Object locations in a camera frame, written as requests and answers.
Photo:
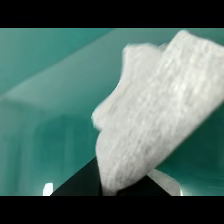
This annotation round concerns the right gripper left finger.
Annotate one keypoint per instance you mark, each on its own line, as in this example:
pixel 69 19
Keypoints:
pixel 83 181

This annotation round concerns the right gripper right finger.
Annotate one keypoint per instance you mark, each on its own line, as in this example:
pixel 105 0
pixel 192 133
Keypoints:
pixel 146 187

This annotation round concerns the white garment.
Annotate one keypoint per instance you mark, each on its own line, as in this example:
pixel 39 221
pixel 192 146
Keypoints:
pixel 156 110

